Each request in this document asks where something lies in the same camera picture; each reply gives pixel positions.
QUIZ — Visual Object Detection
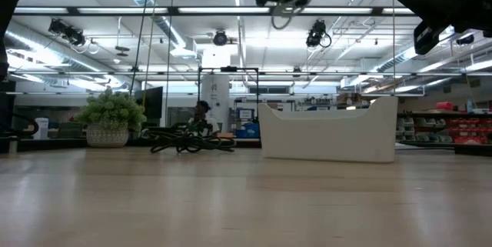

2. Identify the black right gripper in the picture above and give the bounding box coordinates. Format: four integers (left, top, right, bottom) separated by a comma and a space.
397, 0, 477, 55

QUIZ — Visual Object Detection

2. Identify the white USB-C cable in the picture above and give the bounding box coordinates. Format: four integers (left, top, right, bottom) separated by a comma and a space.
270, 0, 336, 31

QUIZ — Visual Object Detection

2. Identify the shelf with red bins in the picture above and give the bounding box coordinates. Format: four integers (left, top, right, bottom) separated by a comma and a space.
397, 100, 492, 148

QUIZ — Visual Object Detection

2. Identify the white round pillar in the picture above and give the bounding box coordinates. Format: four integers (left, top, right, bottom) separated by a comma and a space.
200, 48, 231, 135

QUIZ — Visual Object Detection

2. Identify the blue storage bin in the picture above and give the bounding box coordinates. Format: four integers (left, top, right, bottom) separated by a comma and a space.
235, 122, 261, 139

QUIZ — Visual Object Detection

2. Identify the white plastic bin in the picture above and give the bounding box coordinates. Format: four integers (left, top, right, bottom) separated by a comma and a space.
258, 95, 399, 164

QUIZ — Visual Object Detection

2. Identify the person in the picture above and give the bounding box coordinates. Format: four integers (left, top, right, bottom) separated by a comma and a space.
187, 99, 221, 135

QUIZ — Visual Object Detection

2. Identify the black monitor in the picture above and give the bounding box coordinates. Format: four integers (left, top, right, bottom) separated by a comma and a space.
133, 85, 165, 127

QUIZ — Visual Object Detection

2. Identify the green plant in pot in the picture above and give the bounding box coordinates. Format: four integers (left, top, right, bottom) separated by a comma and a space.
73, 88, 148, 149

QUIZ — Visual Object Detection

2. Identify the black ceiling camera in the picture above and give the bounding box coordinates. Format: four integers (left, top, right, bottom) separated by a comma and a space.
48, 18, 88, 47
212, 29, 230, 47
305, 18, 327, 48

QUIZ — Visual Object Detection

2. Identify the black USB-C cable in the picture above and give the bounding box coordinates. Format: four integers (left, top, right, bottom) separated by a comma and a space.
148, 119, 238, 155

